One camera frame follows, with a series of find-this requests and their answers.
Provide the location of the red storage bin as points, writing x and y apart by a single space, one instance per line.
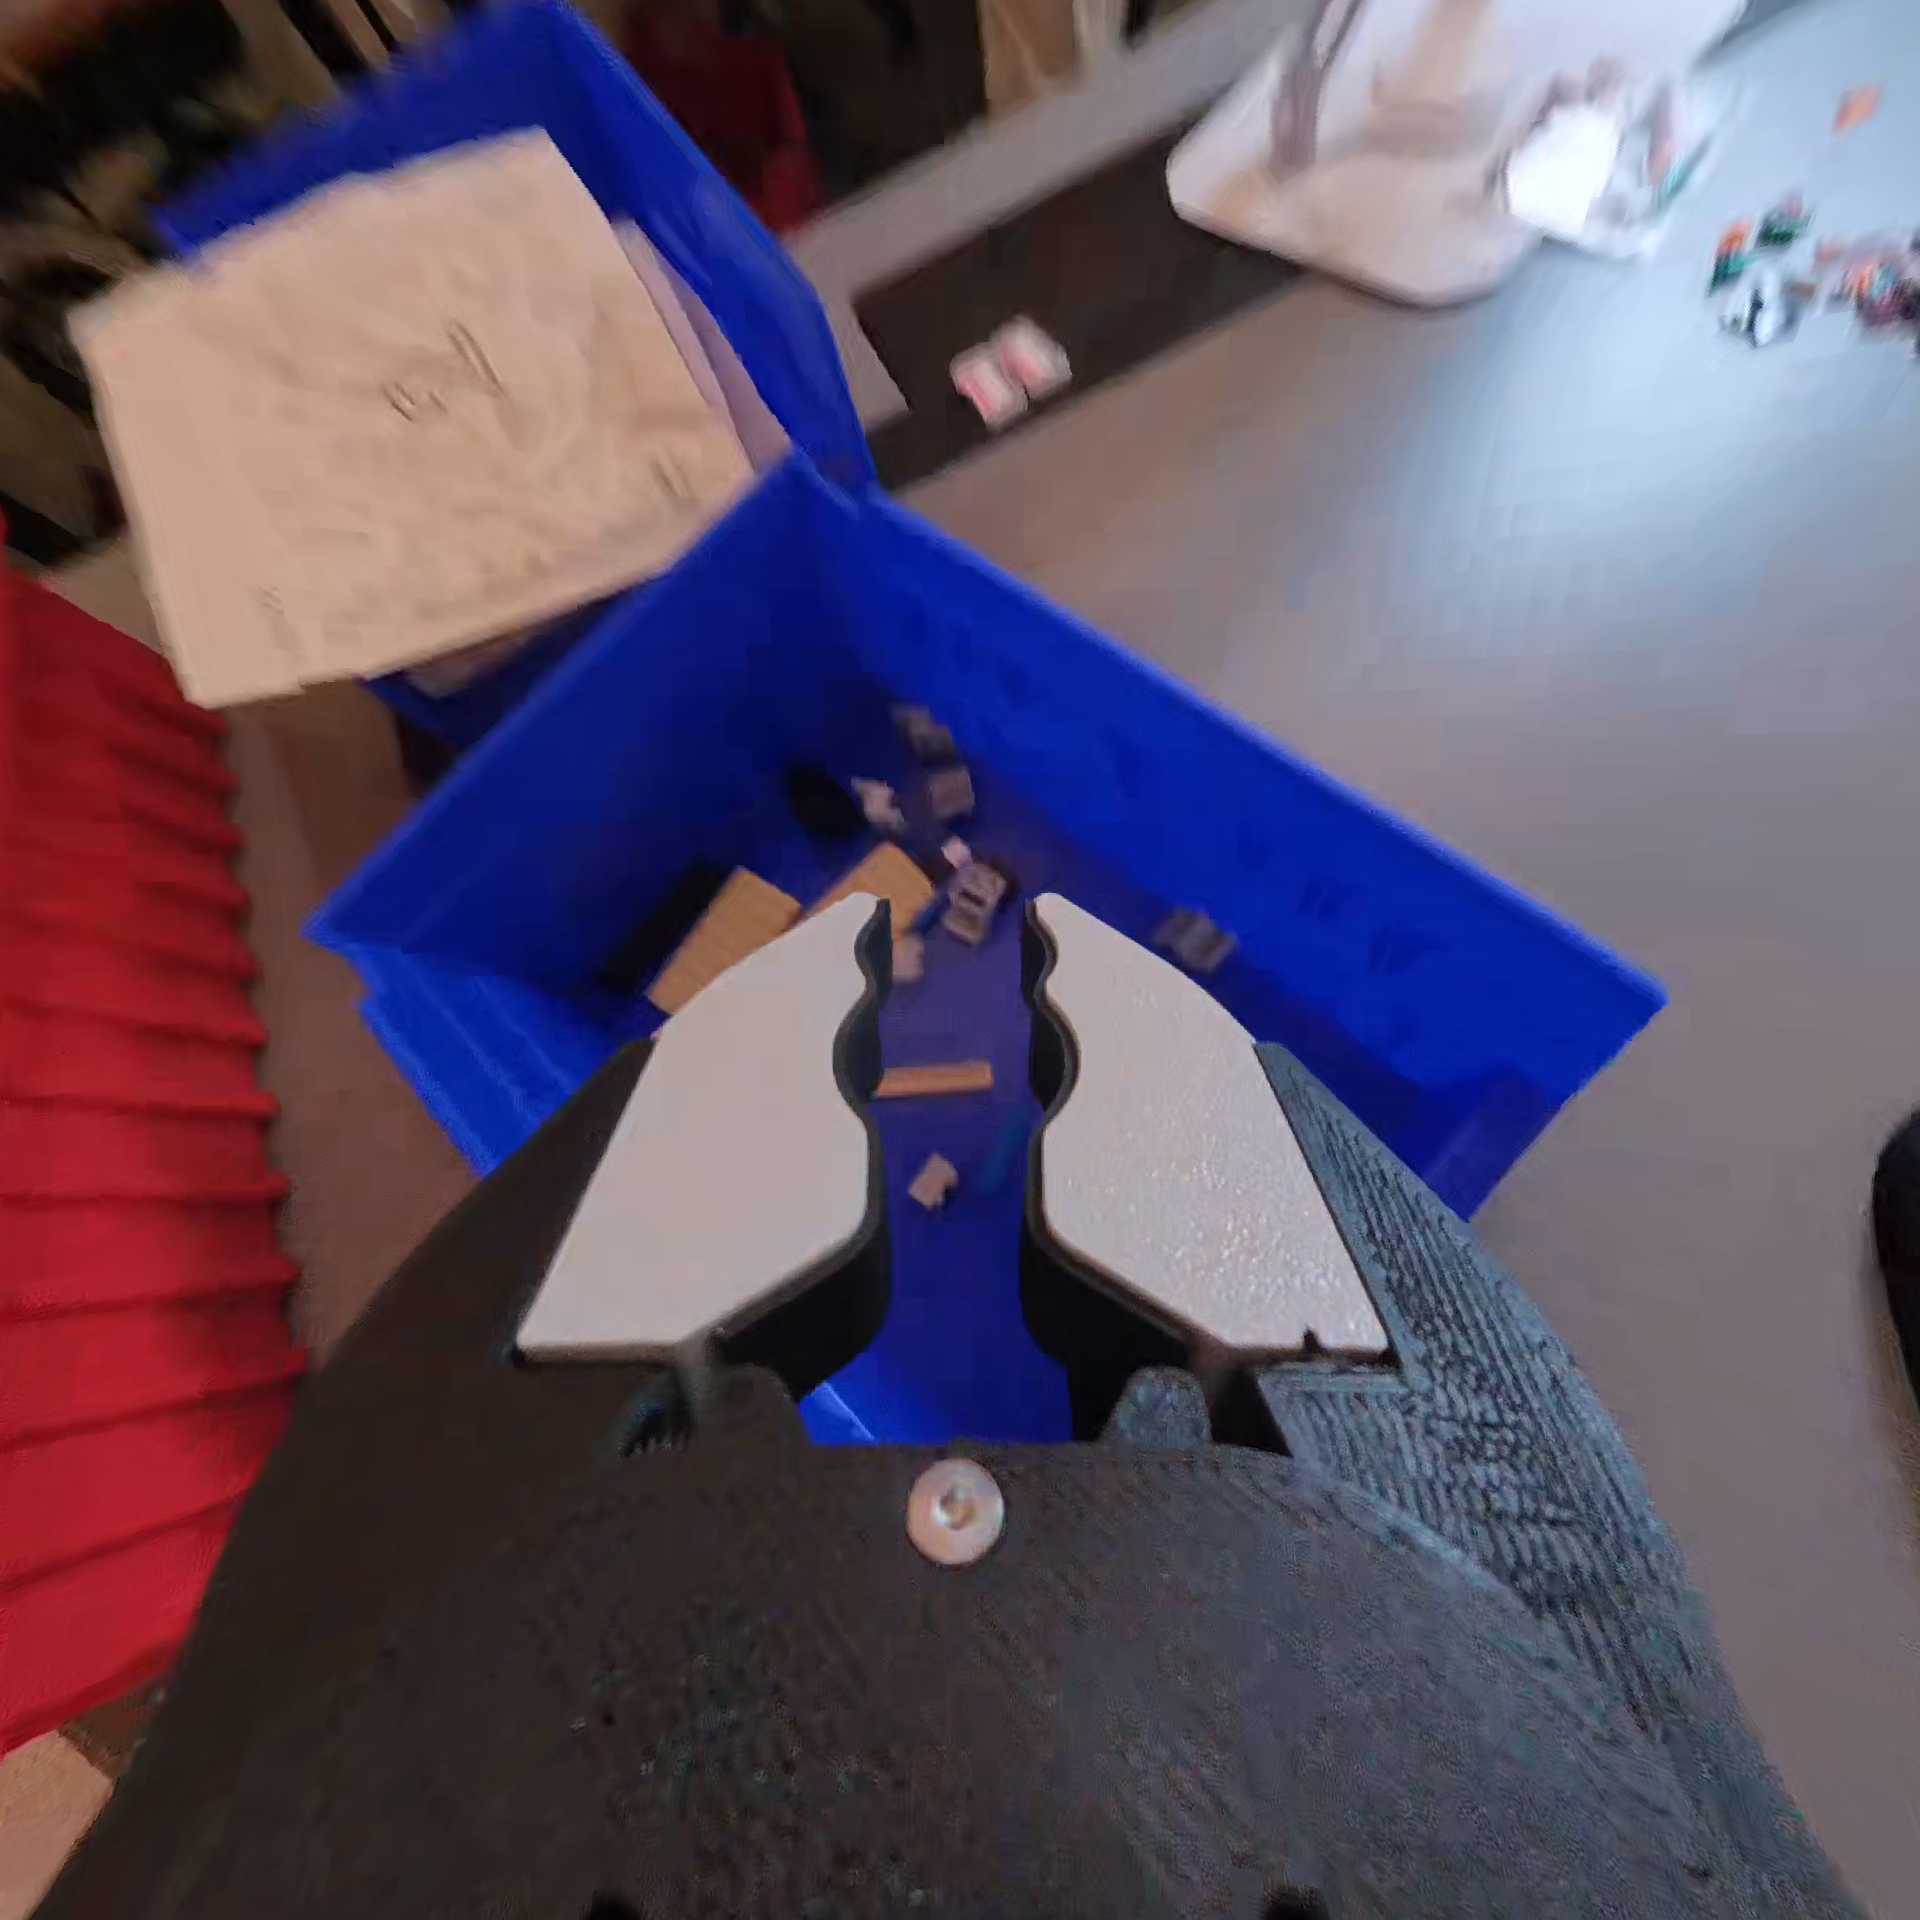
119 1119

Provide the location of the white book stand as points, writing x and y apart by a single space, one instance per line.
1347 196

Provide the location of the pile of small lego pieces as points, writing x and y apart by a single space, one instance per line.
1831 279

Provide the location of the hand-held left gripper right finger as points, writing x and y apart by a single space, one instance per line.
1197 1184

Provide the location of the small white block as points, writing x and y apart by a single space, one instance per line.
1011 373

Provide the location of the blue storage bin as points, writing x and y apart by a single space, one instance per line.
716 236
1279 900

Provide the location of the tan lego plate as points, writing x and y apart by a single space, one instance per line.
885 881
722 940

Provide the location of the white printed paper bag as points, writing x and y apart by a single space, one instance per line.
406 409

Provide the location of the sticker sheet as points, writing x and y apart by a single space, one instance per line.
1592 164

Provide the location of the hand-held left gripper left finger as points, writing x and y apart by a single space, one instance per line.
706 1184

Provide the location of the white lego tile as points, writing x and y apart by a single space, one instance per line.
966 924
981 888

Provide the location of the grey lego strip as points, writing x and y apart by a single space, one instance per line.
930 1078

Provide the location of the printed grey lego tile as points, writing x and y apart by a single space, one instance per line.
1193 940

